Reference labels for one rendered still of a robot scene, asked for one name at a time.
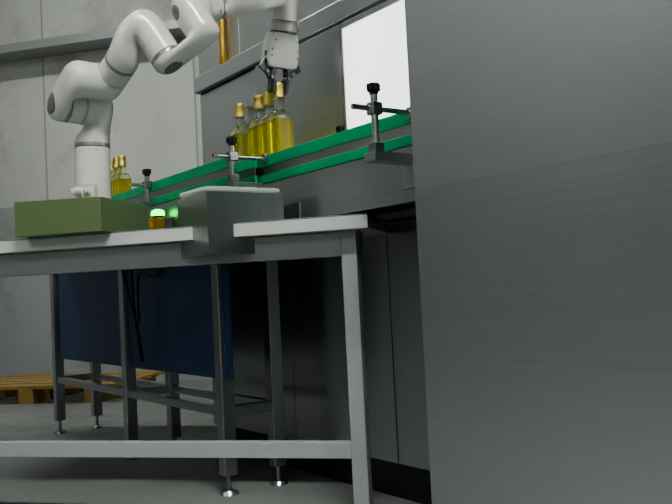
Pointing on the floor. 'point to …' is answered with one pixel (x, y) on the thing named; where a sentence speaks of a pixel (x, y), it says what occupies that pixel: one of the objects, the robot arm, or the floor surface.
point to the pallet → (28, 389)
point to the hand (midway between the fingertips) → (278, 86)
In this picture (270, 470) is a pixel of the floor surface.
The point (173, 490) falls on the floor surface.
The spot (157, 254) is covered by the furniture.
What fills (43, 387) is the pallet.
